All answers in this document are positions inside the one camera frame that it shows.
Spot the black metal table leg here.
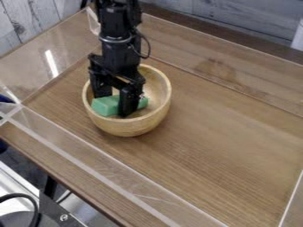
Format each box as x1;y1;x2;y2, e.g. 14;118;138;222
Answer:
45;176;58;199

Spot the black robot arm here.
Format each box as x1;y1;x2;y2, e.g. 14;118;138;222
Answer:
89;0;146;117

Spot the brown wooden bowl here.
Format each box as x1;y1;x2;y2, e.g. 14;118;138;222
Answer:
82;64;173;137

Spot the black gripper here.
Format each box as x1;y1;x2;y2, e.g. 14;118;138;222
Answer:
89;35;146;117

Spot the green rectangular block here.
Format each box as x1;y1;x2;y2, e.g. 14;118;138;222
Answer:
91;95;150;117

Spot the grey metal bracket with screw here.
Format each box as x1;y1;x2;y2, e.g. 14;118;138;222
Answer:
38;194;89;227

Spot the clear acrylic tray wall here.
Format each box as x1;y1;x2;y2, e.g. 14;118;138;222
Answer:
0;12;303;227

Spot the black cable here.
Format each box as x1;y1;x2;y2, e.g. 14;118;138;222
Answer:
0;192;43;227

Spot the clear acrylic corner bracket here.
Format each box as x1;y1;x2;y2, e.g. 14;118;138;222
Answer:
87;7;101;35

